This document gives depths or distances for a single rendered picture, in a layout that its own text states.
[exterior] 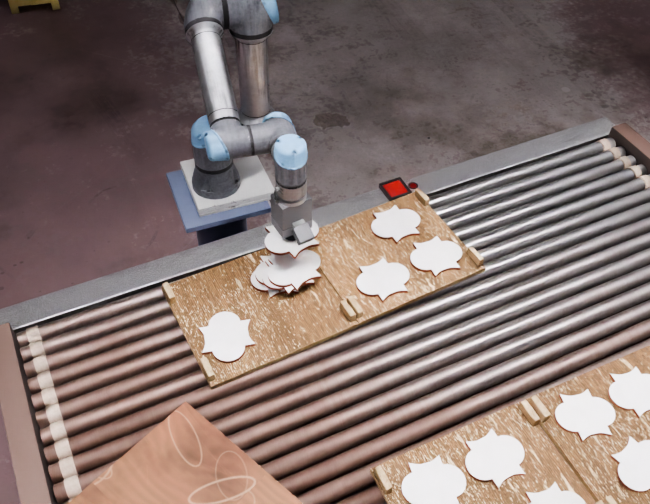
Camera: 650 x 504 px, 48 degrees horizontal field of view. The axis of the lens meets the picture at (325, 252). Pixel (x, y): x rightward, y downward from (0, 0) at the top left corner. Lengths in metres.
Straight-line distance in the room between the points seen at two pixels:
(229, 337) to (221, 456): 0.38
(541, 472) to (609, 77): 3.32
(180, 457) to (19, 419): 0.43
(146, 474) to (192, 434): 0.12
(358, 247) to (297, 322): 0.31
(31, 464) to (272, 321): 0.65
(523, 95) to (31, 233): 2.74
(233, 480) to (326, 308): 0.57
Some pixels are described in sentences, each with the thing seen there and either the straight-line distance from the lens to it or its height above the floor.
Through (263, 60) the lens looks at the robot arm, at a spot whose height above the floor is 1.33.
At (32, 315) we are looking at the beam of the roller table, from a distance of 2.05.
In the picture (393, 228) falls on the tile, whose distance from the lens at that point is 2.10.
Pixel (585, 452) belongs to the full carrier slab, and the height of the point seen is 0.94.
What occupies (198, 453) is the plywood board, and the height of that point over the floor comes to 1.04.
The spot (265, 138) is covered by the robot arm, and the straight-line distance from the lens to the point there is 1.74.
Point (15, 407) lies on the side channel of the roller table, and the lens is 1.85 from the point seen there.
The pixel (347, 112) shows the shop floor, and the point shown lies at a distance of 4.08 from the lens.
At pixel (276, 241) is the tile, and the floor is 1.08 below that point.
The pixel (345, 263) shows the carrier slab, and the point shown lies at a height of 0.94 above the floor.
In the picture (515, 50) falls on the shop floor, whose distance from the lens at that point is 4.79.
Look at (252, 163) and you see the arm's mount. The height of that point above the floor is 0.89.
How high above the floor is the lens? 2.45
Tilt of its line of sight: 48 degrees down
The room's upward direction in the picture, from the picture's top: 2 degrees clockwise
